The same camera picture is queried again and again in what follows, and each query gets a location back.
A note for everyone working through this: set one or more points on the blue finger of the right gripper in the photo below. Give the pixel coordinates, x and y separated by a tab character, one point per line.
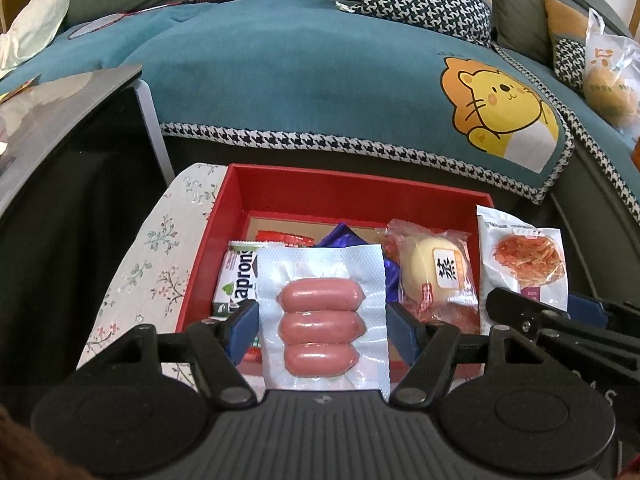
591	311

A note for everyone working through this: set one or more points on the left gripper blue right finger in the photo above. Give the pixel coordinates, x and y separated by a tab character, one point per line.
405	332

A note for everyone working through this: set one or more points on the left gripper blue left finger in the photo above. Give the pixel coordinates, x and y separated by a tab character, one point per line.
239	332

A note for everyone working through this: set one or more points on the green white Kapron wafer packet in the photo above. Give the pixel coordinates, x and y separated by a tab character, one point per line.
238	277

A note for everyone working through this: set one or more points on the steamed cake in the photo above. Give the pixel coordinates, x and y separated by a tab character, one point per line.
435	267

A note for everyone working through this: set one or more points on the vacuum packed sausages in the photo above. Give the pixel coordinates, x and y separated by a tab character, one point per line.
322	319

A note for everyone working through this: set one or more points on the white noodle snack packet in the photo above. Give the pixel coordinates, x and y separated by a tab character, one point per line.
516	256

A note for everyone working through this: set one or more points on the red crown spicy strip packet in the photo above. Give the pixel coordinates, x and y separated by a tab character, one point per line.
287	239

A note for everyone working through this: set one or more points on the blue foil snack packet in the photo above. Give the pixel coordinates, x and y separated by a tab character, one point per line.
343	237

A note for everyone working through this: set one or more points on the red Trolli candy bag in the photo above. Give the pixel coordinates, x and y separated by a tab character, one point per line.
466	318

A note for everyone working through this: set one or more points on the floral tablecloth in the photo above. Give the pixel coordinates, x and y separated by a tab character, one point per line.
150	282

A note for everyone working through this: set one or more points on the red cardboard box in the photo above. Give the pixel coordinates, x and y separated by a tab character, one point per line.
311	201

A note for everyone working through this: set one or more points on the orange plastic basket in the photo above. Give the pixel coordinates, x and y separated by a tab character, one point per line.
635	154

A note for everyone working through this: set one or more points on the dark glass side table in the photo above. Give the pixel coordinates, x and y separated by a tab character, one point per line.
85	163

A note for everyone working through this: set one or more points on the plastic bag with fruit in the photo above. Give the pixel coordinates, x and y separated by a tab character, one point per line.
611	77

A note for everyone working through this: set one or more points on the teal lion sofa cover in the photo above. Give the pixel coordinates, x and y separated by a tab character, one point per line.
304	75

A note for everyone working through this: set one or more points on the white cloth on sofa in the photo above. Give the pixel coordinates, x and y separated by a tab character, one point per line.
31	31

